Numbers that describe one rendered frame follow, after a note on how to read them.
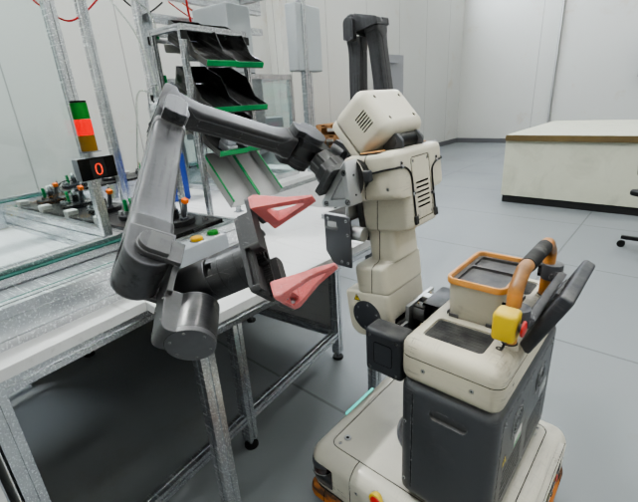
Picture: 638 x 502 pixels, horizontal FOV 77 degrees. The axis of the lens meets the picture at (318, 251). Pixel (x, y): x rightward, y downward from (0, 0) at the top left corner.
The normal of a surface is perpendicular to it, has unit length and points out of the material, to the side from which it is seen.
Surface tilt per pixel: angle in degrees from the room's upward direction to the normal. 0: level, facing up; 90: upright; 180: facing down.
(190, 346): 111
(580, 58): 90
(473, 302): 92
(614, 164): 90
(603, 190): 90
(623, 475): 0
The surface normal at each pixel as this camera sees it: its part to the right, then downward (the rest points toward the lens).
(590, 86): -0.66, 0.30
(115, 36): 0.75, 0.19
